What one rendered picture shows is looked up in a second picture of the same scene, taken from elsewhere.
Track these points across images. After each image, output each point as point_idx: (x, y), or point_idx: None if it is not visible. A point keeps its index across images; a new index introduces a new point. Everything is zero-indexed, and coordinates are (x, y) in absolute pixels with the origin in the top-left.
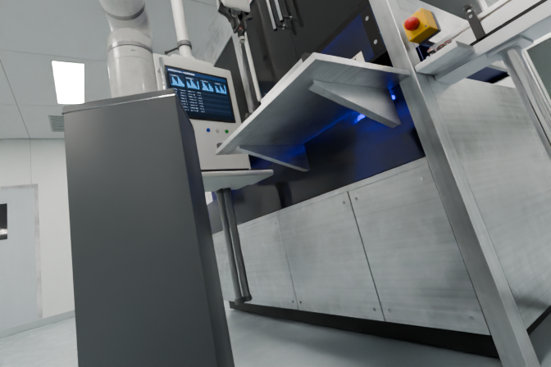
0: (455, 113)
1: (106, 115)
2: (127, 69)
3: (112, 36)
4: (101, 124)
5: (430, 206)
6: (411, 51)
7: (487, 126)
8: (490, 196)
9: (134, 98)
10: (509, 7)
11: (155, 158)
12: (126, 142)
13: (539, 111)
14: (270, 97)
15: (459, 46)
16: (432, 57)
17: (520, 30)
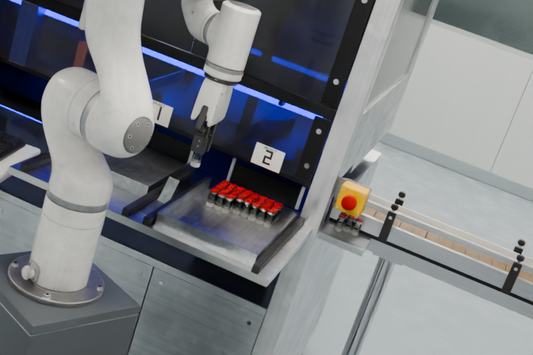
0: (313, 261)
1: (70, 337)
2: (87, 246)
3: (86, 195)
4: (63, 347)
5: (239, 347)
6: (327, 207)
7: (324, 253)
8: (285, 341)
9: (103, 318)
10: (414, 241)
11: None
12: None
13: (366, 317)
14: (184, 246)
15: (362, 254)
16: (338, 242)
17: (404, 264)
